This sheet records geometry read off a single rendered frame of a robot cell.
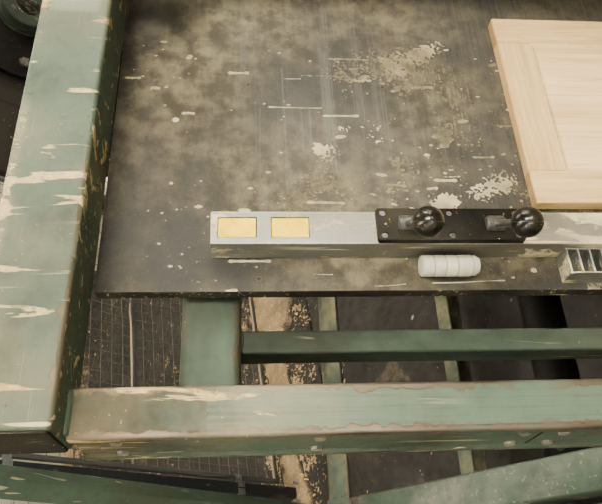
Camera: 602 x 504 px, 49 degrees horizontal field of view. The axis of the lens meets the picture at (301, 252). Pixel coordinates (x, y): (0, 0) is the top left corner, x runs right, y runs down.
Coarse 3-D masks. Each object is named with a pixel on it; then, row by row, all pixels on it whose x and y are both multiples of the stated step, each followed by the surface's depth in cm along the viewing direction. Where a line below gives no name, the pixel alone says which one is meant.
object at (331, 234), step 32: (256, 224) 89; (320, 224) 88; (352, 224) 88; (544, 224) 91; (576, 224) 91; (224, 256) 89; (256, 256) 89; (288, 256) 89; (320, 256) 90; (352, 256) 90; (384, 256) 90; (416, 256) 91; (480, 256) 92; (512, 256) 92; (544, 256) 92
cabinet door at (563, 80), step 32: (512, 32) 111; (544, 32) 112; (576, 32) 112; (512, 64) 108; (544, 64) 109; (576, 64) 109; (512, 96) 104; (544, 96) 105; (576, 96) 106; (544, 128) 102; (576, 128) 102; (544, 160) 99; (576, 160) 99; (544, 192) 96; (576, 192) 96
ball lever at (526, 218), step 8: (520, 208) 78; (528, 208) 77; (536, 208) 78; (488, 216) 88; (496, 216) 88; (512, 216) 78; (520, 216) 77; (528, 216) 77; (536, 216) 77; (488, 224) 88; (496, 224) 87; (504, 224) 84; (512, 224) 78; (520, 224) 77; (528, 224) 77; (536, 224) 77; (520, 232) 78; (528, 232) 77; (536, 232) 77
